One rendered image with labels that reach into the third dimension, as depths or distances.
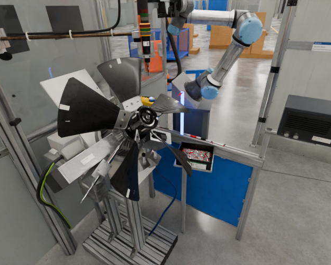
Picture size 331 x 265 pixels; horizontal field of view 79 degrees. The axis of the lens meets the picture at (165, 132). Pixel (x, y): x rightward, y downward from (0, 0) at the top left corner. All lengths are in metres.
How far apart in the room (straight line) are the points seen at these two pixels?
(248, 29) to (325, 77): 1.53
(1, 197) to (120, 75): 1.01
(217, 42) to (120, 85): 9.16
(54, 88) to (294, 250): 2.01
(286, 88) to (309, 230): 1.43
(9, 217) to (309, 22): 2.86
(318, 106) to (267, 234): 1.25
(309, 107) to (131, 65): 0.86
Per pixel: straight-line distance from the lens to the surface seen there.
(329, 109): 1.15
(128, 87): 1.01
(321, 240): 2.25
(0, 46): 1.09
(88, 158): 0.90
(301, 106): 1.13
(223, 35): 10.02
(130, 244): 1.81
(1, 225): 1.66
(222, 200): 1.70
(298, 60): 2.58
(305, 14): 2.53
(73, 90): 0.83
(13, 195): 1.59
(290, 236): 2.14
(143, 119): 0.89
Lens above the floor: 1.64
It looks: 32 degrees down
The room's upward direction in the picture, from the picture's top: 2 degrees counter-clockwise
